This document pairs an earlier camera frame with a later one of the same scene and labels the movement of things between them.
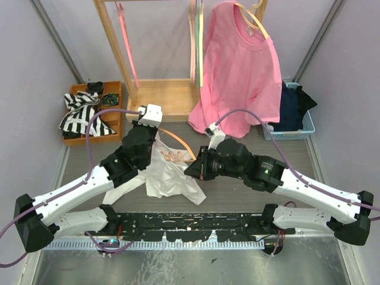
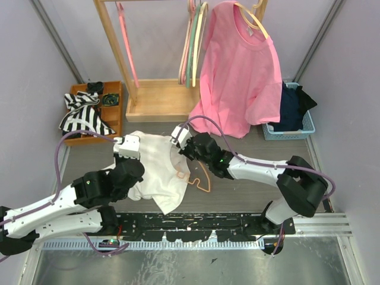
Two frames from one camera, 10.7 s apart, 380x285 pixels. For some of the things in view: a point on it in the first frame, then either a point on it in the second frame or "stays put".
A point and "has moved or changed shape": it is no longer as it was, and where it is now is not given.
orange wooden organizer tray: x=110 y=98 stays put
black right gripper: x=199 y=170 -> x=184 y=151
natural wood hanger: x=259 y=24 stays put
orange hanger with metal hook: x=178 y=158 -> x=179 y=172
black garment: x=304 y=101 stays put
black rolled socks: x=95 y=86 stays put
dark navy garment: x=291 y=116 stays put
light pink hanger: x=192 y=19 -> x=183 y=65
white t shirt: x=165 y=176 has moved or changed shape
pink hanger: x=127 y=40 stays put
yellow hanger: x=200 y=43 -> x=203 y=6
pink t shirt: x=240 y=71 stays put
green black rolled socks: x=110 y=99 stays put
